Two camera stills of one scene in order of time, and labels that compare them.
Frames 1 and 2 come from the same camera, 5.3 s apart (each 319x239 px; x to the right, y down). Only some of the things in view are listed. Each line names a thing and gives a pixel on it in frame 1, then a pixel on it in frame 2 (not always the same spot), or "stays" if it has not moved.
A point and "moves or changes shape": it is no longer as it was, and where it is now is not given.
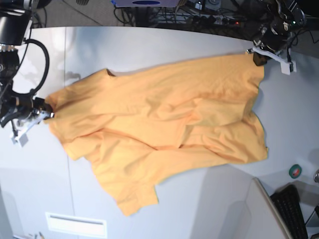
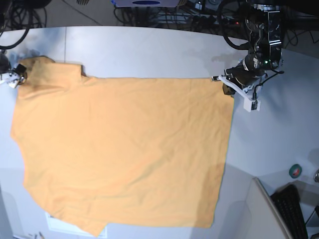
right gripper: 274,35 → 243,74
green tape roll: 295,171 stays
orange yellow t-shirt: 142,128 moves or changes shape
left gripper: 23,106 → 21,69
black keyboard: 286,201 stays
